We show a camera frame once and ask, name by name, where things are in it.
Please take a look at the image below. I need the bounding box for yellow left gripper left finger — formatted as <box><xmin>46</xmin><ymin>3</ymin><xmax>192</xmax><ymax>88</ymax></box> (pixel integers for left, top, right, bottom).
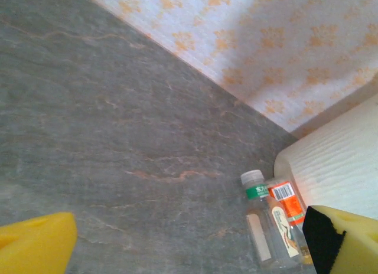
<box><xmin>0</xmin><ymin>212</ymin><xmax>78</xmax><ymax>274</ymax></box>

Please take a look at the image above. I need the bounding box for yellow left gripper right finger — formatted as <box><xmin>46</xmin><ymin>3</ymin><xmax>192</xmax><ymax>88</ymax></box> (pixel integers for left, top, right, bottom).
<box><xmin>303</xmin><ymin>205</ymin><xmax>378</xmax><ymax>274</ymax></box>

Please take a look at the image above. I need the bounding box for cream plastic waste bin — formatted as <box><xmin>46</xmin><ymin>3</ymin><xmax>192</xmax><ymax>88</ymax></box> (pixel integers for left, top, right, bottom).
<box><xmin>273</xmin><ymin>101</ymin><xmax>378</xmax><ymax>220</ymax></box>

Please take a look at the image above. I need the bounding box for orange label bottle amber cap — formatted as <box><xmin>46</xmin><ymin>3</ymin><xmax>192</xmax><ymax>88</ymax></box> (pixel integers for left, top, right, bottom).
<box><xmin>265</xmin><ymin>179</ymin><xmax>312</xmax><ymax>259</ymax></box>

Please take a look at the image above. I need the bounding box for tea bottle green neck band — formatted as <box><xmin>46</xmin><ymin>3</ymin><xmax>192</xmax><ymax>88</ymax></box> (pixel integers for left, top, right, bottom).
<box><xmin>240</xmin><ymin>169</ymin><xmax>311</xmax><ymax>270</ymax></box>

